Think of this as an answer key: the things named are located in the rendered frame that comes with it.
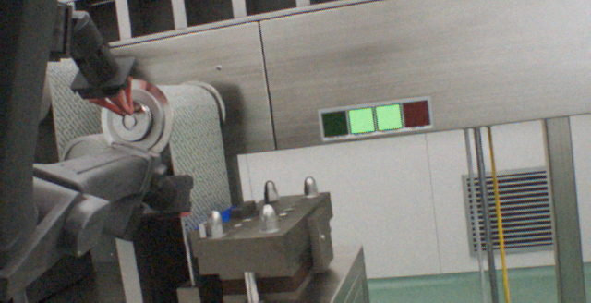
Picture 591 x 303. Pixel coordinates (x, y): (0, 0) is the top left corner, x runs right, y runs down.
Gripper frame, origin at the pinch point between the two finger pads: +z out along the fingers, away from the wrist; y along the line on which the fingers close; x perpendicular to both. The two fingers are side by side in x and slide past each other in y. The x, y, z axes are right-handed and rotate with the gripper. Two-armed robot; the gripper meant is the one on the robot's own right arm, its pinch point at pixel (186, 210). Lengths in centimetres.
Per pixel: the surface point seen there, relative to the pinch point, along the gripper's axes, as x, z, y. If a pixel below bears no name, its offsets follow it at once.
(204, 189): 6.4, 6.6, 0.3
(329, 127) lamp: 23.8, 20.5, 22.6
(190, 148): 12.2, -0.8, 0.3
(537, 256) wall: 47, 276, 96
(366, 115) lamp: 25.2, 19.6, 31.1
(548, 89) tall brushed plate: 26, 20, 70
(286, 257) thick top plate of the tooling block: -10.0, -1.1, 19.9
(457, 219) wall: 72, 262, 49
